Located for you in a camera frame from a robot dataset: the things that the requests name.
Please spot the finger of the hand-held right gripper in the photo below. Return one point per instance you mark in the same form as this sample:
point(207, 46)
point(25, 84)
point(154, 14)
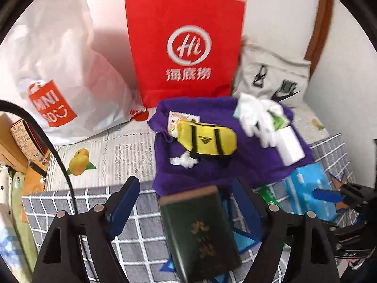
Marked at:
point(327, 197)
point(344, 233)

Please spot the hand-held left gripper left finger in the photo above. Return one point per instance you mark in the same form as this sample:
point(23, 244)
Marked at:
point(123, 209)

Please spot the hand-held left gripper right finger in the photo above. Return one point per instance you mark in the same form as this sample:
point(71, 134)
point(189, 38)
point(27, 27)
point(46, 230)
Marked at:
point(259, 200)

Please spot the blue tissue pack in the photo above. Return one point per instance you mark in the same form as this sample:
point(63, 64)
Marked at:
point(306, 185)

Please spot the white rectangular box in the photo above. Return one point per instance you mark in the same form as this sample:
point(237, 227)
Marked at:
point(290, 147)

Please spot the dark green book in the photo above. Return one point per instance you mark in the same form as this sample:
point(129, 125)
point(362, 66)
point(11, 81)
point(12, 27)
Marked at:
point(200, 227)

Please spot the yellow mini duffel bag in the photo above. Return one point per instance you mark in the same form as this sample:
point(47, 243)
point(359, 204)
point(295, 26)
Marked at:
point(226, 138)

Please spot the white tissue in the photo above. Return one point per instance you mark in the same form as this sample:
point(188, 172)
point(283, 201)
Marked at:
point(185, 160)

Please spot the green wipes packet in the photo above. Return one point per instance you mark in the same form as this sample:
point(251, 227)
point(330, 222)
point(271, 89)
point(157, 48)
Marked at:
point(278, 121)

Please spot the white glove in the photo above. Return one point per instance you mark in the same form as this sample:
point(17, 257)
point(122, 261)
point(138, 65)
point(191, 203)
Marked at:
point(256, 109)

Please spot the sticker sheet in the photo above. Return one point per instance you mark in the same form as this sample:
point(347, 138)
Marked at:
point(175, 121)

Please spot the green white packet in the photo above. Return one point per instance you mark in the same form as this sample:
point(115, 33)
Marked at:
point(269, 196)

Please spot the grey checkered blanket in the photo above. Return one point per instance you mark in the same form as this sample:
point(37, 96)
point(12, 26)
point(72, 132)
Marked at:
point(141, 241)

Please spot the purple towel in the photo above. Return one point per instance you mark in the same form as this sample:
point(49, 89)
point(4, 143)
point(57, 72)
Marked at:
point(250, 159)

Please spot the fruit printed bed sheet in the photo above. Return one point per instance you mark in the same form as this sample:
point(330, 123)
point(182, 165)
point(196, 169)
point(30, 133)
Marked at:
point(123, 153)

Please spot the pale green bedding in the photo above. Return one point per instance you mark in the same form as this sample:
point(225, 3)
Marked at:
point(20, 227)

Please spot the red patterned box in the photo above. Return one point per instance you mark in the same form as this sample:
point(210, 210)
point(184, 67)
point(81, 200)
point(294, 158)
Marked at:
point(23, 135)

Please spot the wooden furniture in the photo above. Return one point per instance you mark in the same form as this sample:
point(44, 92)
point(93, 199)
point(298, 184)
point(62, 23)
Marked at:
point(6, 150)

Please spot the white plastic shopping bag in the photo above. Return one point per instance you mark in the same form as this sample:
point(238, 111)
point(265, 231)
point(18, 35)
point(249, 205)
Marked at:
point(73, 64)

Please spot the red paper bag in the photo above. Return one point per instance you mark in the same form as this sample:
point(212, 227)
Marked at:
point(153, 35)

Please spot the brown wooden door frame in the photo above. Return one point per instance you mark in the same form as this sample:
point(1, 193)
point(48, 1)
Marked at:
point(322, 20)

